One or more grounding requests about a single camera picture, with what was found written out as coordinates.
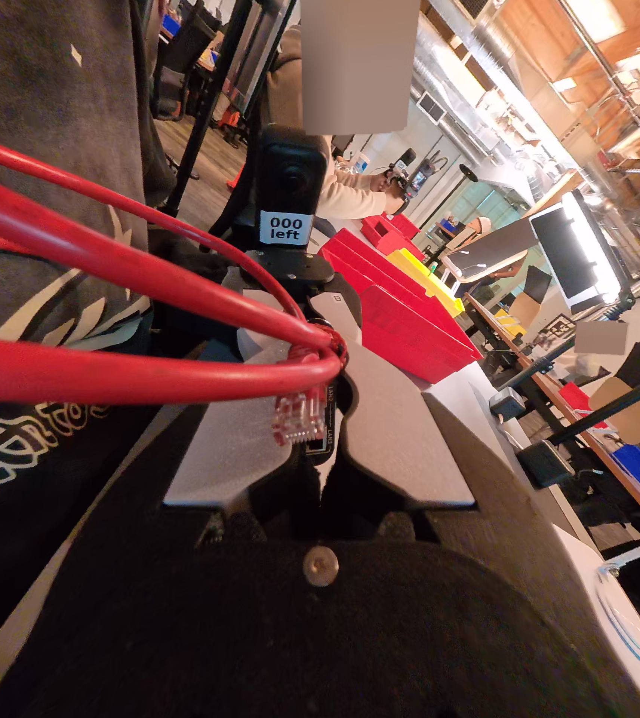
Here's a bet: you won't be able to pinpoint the person's dark printed hoodie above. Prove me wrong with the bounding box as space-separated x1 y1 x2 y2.
0 0 242 674

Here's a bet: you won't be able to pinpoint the black lamp stand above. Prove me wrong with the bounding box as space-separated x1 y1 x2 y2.
410 164 479 226

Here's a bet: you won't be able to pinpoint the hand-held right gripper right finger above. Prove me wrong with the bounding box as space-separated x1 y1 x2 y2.
336 338 478 511

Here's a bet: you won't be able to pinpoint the black office chair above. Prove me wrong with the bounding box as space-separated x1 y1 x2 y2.
151 0 224 122

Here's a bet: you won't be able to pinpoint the tan-backed chair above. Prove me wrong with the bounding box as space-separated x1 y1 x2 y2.
588 342 640 445

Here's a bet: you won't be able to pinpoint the blue plastic bin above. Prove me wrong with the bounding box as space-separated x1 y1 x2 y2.
610 443 640 495

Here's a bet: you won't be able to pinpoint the wooden-backed board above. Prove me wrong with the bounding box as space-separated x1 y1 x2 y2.
445 216 541 283

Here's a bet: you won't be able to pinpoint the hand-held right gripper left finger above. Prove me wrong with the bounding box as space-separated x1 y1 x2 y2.
163 328 305 509

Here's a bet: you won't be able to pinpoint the yellow plastic bin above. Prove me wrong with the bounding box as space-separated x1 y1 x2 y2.
386 248 465 318

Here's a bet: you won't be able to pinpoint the black ethernet hub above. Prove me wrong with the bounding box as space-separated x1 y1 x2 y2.
302 381 339 466

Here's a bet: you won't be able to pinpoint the long wooden table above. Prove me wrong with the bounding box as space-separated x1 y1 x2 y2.
465 292 640 532

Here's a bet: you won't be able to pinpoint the red ethernet cable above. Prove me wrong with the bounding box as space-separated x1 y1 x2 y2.
0 129 350 448

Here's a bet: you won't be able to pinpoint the lit flat monitor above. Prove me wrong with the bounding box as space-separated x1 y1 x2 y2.
529 190 636 315

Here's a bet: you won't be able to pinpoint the black tripod pole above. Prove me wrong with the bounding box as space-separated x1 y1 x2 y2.
162 0 256 217

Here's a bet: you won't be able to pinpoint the small red bin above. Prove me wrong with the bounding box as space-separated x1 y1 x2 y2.
362 213 423 243

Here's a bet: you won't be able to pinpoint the red plastic bin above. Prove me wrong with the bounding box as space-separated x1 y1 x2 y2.
354 285 484 386
319 227 439 315

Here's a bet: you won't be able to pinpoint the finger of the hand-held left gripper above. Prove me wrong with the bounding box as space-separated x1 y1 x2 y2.
309 289 363 344
224 267 298 323

